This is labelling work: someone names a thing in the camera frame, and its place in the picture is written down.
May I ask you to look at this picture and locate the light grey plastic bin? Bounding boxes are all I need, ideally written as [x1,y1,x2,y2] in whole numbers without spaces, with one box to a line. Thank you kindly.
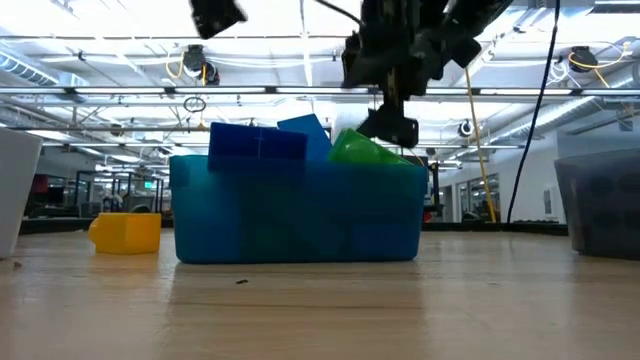
[0,126,44,259]

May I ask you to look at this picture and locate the dark grey translucent bin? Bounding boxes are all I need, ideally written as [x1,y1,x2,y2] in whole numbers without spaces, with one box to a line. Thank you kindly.
[553,148,640,262]

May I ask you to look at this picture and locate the blue toy block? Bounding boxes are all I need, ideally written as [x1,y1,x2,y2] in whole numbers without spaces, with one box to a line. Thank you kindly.
[276,113,335,164]
[207,121,310,173]

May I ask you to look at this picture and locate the thick black hanging cable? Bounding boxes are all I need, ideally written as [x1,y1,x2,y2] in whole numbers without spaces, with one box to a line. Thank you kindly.
[506,0,562,225]

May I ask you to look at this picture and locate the black aluminium table frame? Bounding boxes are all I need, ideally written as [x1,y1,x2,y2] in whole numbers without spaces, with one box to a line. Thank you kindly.
[18,217,570,238]

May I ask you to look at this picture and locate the green toy block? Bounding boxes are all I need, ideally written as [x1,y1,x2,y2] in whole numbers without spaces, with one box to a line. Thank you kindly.
[327,127,415,167]

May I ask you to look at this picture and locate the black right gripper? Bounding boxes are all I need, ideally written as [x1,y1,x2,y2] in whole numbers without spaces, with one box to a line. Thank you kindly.
[341,0,449,150]

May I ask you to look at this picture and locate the yellow cable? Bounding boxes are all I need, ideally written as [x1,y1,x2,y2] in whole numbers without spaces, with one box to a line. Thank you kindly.
[463,67,498,224]

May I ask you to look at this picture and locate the teal plastic bin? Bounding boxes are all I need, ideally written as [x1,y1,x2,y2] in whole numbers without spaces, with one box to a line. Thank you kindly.
[168,153,431,266]

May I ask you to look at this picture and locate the yellow toy block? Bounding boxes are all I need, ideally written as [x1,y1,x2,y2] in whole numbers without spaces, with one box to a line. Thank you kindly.
[88,212,163,256]

